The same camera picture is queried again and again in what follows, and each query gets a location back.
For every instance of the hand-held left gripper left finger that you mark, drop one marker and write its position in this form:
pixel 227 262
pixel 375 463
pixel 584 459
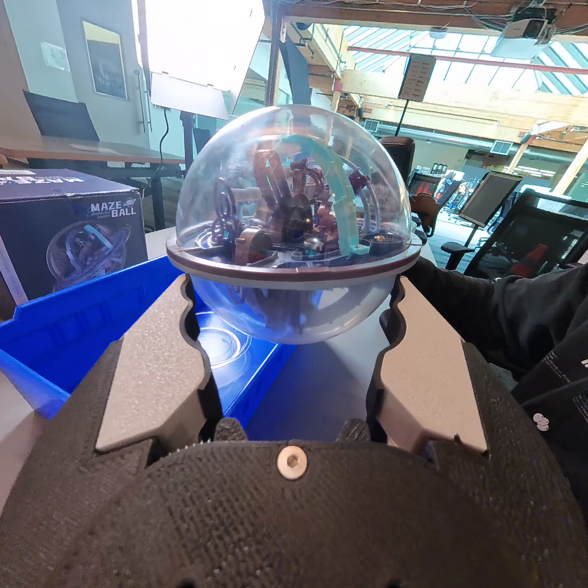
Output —
pixel 152 386

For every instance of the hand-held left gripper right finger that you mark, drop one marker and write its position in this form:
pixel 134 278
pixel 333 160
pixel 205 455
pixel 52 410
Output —
pixel 432 386

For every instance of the blue plastic bin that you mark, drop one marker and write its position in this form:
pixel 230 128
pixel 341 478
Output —
pixel 73 340

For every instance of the clear plastic maze ball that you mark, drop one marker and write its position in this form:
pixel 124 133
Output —
pixel 294 211

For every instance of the person's right forearm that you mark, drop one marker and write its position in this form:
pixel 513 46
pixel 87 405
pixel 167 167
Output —
pixel 487 312

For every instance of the person's right hand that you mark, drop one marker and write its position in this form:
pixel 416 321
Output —
pixel 427 211

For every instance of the person's black sweatshirt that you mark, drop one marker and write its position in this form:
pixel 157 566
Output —
pixel 560 432

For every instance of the dark blue cardboard box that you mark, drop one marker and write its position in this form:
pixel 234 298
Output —
pixel 55 230

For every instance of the ceiling projector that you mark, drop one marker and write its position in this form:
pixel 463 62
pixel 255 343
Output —
pixel 537 28

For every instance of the bright light panel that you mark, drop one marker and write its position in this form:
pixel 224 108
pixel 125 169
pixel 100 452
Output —
pixel 207 55

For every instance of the framed wall picture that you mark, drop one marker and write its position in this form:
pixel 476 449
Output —
pixel 106 60

